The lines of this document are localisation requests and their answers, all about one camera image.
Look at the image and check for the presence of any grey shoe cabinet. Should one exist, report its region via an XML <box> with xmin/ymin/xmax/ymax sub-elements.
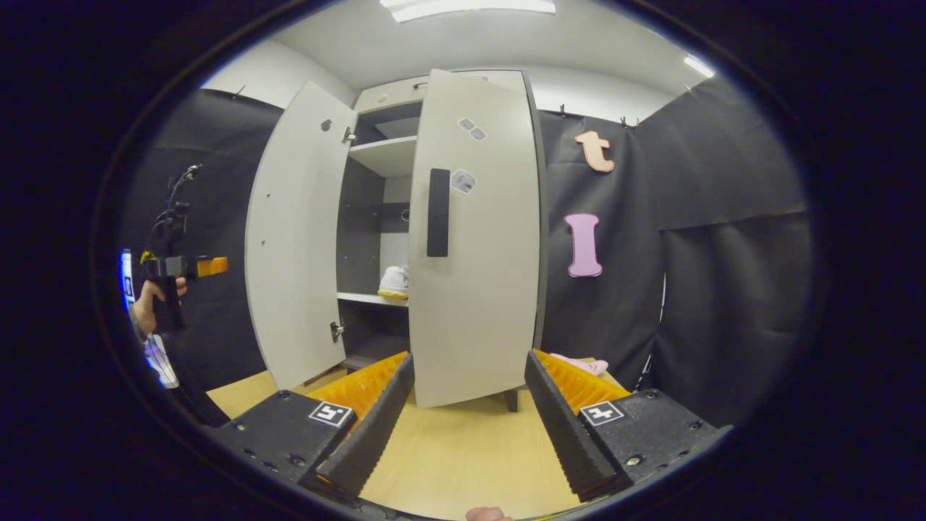
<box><xmin>336</xmin><ymin>69</ymin><xmax>548</xmax><ymax>413</ymax></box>

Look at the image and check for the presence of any pink plush toy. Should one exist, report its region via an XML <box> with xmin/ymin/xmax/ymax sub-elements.
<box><xmin>550</xmin><ymin>352</ymin><xmax>610</xmax><ymax>378</ymax></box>

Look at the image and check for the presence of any white shoe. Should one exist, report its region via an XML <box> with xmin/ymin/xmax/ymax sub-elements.
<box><xmin>378</xmin><ymin>266</ymin><xmax>410</xmax><ymax>300</ymax></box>

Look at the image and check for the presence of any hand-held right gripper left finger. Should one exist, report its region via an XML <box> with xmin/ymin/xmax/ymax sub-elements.
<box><xmin>213</xmin><ymin>352</ymin><xmax>415</xmax><ymax>500</ymax></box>

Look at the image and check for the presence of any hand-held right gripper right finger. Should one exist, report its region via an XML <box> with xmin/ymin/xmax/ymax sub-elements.
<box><xmin>524</xmin><ymin>350</ymin><xmax>731</xmax><ymax>502</ymax></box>

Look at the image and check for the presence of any grey cabinet drawer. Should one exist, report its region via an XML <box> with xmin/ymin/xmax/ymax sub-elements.
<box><xmin>354</xmin><ymin>75</ymin><xmax>429</xmax><ymax>114</ymax></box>

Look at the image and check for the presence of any grey shoe cabinet door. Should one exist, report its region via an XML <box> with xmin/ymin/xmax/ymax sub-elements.
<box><xmin>245</xmin><ymin>81</ymin><xmax>357</xmax><ymax>391</ymax></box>
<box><xmin>407</xmin><ymin>69</ymin><xmax>542</xmax><ymax>410</ymax></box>

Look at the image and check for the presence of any black backdrop cloth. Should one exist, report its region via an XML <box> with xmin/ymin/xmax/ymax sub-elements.
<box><xmin>119</xmin><ymin>88</ymin><xmax>666</xmax><ymax>428</ymax></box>
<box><xmin>637</xmin><ymin>72</ymin><xmax>811</xmax><ymax>428</ymax></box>

